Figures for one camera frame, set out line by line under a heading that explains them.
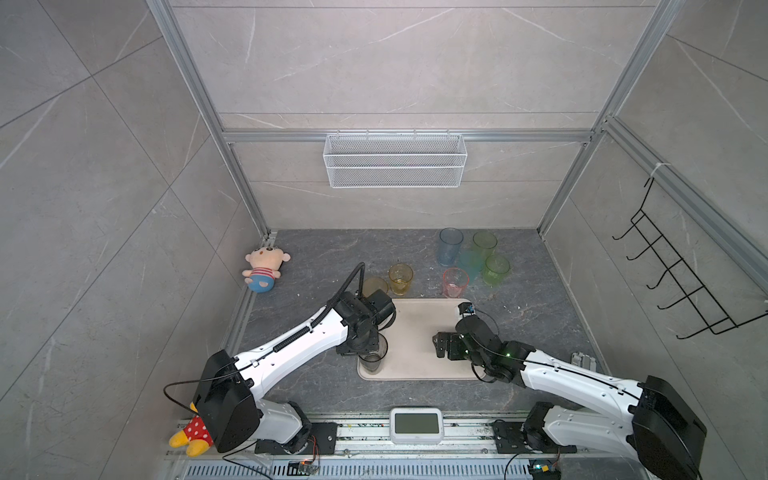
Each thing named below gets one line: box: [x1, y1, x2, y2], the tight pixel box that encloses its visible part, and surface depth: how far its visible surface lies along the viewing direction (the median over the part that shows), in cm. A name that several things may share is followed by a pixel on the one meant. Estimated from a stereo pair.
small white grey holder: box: [570, 351, 597, 372], surface depth 87 cm
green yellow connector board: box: [528, 459, 561, 480], surface depth 72 cm
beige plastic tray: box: [359, 298, 483, 381], surface depth 90 cm
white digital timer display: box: [390, 407, 444, 445], surface depth 74 cm
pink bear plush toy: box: [242, 246, 292, 293], surface depth 103 cm
